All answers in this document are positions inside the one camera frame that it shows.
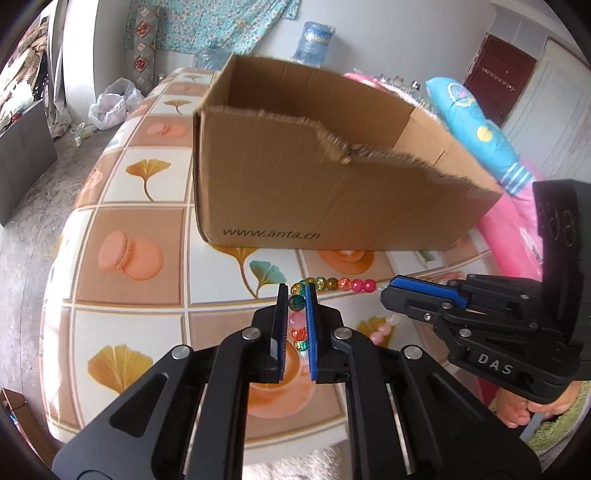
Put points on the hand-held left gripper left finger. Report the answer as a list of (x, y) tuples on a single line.
[(280, 323)]

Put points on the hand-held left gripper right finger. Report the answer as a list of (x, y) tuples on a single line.
[(312, 332)]

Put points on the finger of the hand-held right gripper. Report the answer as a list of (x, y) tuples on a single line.
[(415, 307), (429, 288)]

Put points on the brown cardboard box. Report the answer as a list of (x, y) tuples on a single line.
[(332, 194)]

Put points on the person's right hand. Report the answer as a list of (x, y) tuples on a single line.
[(510, 408)]

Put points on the pink blanket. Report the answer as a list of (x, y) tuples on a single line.
[(508, 230)]

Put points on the white door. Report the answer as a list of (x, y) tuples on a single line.
[(554, 101)]

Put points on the light blue cartoon pillow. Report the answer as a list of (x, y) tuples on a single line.
[(480, 129)]

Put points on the dark red door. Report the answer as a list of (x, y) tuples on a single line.
[(496, 74)]

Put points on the leaf print tiled bedsheet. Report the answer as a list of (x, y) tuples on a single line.
[(138, 221)]

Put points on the blue water jug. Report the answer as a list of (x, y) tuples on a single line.
[(314, 44)]

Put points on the white plastic bag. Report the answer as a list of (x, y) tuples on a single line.
[(113, 106)]

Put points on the brown wooden board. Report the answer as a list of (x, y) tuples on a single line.
[(25, 424)]

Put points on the grey cabinet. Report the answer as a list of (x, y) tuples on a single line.
[(23, 161)]

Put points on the long floral cushion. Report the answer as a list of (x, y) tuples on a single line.
[(145, 50)]

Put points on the teal floral hanging cloth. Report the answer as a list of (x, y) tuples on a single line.
[(217, 23)]

